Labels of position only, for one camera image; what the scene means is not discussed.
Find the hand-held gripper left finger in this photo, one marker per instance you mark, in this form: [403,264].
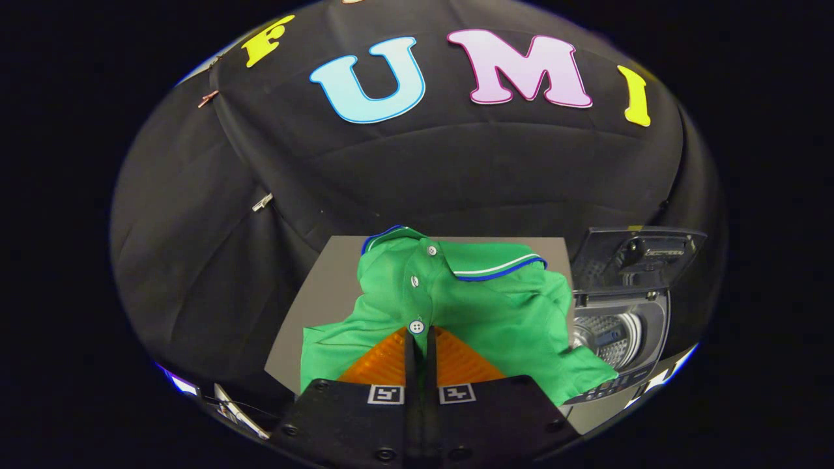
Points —
[410,365]

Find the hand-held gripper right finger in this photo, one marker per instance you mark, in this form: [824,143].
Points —
[431,365]

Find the green polo shirt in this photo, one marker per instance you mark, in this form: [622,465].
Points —
[495,306]

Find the grey washing machine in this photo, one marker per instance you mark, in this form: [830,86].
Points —
[651,326]

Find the white clothespin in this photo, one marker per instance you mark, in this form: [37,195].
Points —
[262,202]

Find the pink clothespin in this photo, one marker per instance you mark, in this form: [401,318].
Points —
[208,98]

